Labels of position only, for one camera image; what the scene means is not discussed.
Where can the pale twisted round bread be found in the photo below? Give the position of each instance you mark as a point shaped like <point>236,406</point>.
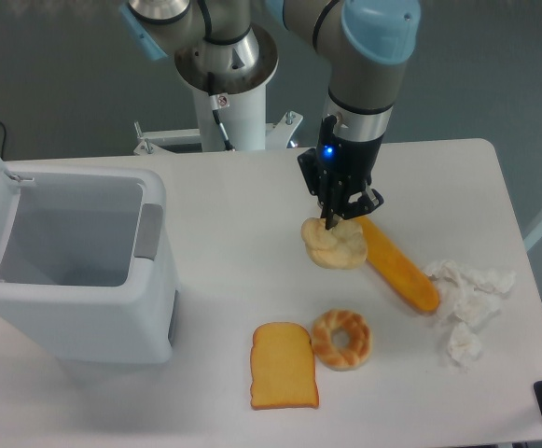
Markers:
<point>343,247</point>

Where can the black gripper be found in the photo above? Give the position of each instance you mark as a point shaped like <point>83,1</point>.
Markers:
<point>337,159</point>

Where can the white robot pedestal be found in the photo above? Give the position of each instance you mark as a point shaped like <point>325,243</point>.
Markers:
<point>228,86</point>

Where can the crumpled white tissue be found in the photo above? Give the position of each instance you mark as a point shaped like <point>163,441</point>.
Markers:
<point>469,299</point>

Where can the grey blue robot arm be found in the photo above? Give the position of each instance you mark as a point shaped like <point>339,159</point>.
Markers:
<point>367,44</point>

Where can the white trash can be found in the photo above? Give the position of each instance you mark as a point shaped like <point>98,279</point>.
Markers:
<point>86,267</point>

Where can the braided ring bread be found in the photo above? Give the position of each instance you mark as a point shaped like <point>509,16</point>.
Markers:
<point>341,339</point>

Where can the orange toast slice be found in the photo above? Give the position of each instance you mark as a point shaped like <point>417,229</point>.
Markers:
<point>282,367</point>

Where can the long orange baguette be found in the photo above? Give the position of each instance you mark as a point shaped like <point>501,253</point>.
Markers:
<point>399,272</point>

